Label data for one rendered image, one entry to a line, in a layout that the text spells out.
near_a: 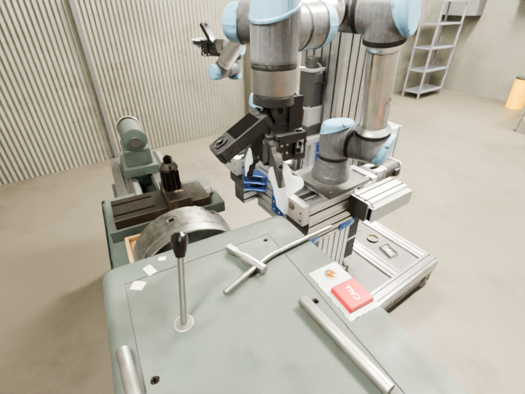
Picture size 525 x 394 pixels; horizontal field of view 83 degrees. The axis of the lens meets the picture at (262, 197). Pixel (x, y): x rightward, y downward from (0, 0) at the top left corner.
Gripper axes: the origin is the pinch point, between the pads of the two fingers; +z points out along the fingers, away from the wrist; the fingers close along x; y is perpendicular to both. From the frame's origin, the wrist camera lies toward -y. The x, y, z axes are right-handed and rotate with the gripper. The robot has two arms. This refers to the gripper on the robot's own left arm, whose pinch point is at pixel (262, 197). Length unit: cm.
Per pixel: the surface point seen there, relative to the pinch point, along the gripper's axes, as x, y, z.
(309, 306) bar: -17.6, 0.5, 14.6
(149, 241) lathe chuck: 24.8, -21.9, 21.9
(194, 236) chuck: 19.2, -10.9, 20.4
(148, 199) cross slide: 85, -16, 45
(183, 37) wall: 385, 92, 4
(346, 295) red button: -18.3, 9.0, 15.4
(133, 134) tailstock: 134, -12, 30
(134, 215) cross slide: 75, -23, 45
